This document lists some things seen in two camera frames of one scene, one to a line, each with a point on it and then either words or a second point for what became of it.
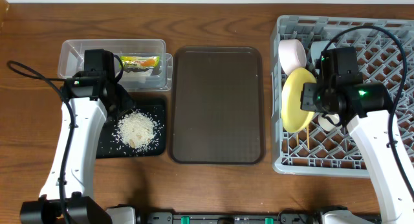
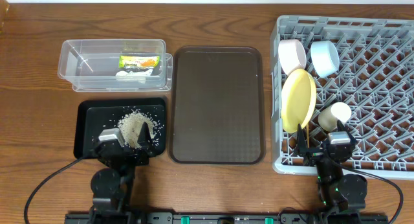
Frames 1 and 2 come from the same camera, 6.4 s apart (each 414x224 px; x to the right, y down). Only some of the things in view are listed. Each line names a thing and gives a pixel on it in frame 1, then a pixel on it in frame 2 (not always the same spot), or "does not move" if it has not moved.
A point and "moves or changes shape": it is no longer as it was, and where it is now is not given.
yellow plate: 294,118 does not move
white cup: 326,124 does not move
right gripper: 307,103 -> 301,147
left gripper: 119,103 -> 128,153
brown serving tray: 218,108 does not move
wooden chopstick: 308,136 does not move
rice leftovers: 136,131 does not move
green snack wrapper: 129,61 does not move
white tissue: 138,76 moves or changes shape
